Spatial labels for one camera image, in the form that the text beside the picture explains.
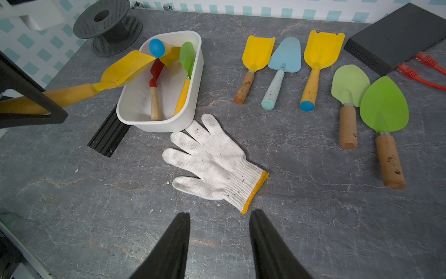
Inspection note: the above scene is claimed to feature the grey filament spool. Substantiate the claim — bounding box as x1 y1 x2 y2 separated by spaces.
73 0 143 57

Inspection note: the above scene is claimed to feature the white work glove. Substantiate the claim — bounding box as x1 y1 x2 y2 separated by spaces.
162 114 269 214

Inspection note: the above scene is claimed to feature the white plastic storage box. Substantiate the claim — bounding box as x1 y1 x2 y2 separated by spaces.
116 30 204 133

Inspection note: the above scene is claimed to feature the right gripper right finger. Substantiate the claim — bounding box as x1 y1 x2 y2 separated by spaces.
249 209 312 279

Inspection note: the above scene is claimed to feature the large yellow shovel yellow handle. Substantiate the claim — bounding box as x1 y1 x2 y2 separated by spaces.
0 50 157 116

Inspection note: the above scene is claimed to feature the red shovel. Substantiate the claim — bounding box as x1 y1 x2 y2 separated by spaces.
149 58 164 121

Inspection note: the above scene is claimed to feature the black box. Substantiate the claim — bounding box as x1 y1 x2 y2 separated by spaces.
344 3 446 76

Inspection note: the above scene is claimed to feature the black aluminium rail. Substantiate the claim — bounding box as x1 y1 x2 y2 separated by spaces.
88 106 130 158

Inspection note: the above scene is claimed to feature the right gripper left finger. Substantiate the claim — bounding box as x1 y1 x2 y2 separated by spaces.
131 212 190 279

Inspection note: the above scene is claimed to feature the yellow shovel wooden handle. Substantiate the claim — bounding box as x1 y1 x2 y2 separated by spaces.
234 36 275 105

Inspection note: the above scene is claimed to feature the green trowel yellow handle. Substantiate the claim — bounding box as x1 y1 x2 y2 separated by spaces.
173 41 197 117

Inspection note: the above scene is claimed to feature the red cable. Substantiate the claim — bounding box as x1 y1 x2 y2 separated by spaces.
396 52 446 92

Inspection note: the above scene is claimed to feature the green trowel wooden handle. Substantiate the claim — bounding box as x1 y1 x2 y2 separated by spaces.
360 76 410 189

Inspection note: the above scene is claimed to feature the light blue trowel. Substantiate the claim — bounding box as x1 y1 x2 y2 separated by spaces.
261 37 302 110

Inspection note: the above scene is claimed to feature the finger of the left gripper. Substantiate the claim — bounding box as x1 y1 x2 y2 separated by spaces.
1 53 68 129

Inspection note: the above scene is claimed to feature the light green trowel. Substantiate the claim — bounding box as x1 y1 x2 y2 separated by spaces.
331 65 371 149

